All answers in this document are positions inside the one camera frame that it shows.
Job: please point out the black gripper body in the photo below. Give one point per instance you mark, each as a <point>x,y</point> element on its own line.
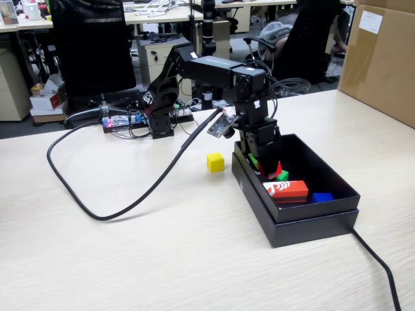
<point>262,134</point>

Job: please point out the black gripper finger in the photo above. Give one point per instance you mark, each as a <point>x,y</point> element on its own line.
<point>269,158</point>
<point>253,160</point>

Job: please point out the red wooden cube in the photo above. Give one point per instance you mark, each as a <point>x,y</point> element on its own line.
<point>262,171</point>

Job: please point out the green wooden cube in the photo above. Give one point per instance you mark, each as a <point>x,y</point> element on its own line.
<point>282,176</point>

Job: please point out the yellow wooden cube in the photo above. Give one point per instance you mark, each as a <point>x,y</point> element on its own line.
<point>215,163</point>

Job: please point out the seated person forearm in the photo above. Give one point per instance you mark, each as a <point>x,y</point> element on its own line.
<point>340,39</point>

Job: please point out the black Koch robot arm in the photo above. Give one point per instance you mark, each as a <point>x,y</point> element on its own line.
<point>210,69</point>

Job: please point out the orange box with white print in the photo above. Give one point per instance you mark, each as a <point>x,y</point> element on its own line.
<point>291,189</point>

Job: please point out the black cardboard box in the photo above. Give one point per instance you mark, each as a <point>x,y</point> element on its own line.
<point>324,168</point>

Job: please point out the black open box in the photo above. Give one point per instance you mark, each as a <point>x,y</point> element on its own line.
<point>308,231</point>

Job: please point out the large cardboard box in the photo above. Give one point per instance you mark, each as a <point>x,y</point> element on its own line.
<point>382,64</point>

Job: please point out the blue wooden cube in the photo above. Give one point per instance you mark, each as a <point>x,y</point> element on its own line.
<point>322,197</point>

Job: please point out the white power strip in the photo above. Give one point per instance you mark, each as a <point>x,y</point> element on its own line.
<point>189,111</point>

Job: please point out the grey cloth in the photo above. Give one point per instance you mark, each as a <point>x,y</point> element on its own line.
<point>275,32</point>

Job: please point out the black office chair chrome base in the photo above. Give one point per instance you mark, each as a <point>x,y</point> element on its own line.
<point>308,42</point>

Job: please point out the black pole with white bands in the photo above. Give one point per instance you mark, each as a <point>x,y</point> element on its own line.
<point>207,32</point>

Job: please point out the beige office desk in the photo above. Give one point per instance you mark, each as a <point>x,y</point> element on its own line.
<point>29,25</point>
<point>253,4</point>
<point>162,17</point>

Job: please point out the controller board with red LED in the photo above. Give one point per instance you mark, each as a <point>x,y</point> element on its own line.
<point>123,121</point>

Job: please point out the white shipping label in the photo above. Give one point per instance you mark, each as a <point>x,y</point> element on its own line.
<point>372,22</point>

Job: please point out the white laptop stand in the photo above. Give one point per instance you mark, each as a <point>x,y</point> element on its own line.
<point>152,8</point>

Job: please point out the black mesh office chair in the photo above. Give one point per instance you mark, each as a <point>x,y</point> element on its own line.
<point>94,48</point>

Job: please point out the small red white carton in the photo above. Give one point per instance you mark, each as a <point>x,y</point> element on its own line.
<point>45,100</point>

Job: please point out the beige cabinet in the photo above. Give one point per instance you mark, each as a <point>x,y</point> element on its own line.
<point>13,87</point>

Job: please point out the cola bottle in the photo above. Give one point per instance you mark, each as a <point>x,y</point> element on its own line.
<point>42,9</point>

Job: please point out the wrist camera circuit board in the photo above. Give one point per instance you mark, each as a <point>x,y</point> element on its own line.
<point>220,126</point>

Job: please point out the beige drawer pedestal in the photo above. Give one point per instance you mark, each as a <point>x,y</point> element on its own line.
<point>155,61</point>
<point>222,39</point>

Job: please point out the photo frame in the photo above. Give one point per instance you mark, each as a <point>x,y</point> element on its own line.
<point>9,13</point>

